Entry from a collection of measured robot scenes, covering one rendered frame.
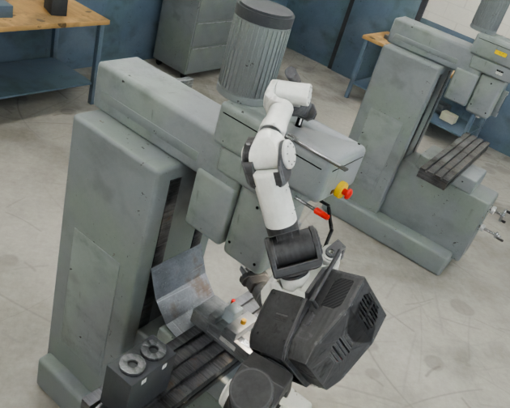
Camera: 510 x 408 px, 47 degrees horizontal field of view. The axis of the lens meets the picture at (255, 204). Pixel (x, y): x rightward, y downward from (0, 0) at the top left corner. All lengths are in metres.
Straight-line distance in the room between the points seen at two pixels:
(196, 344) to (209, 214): 0.56
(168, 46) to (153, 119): 5.15
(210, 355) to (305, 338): 0.88
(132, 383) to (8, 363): 1.57
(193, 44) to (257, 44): 5.25
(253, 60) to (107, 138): 0.70
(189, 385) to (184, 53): 5.43
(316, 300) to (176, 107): 0.96
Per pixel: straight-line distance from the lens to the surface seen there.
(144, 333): 2.76
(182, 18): 7.27
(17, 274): 4.07
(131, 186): 2.34
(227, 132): 2.07
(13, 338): 3.67
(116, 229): 2.49
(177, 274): 2.65
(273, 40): 2.01
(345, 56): 9.27
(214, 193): 2.19
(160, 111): 2.30
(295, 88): 1.73
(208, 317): 2.51
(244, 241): 2.20
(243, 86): 2.05
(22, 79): 6.07
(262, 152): 1.55
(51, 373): 3.26
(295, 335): 1.66
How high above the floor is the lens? 2.67
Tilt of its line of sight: 31 degrees down
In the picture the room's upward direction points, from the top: 17 degrees clockwise
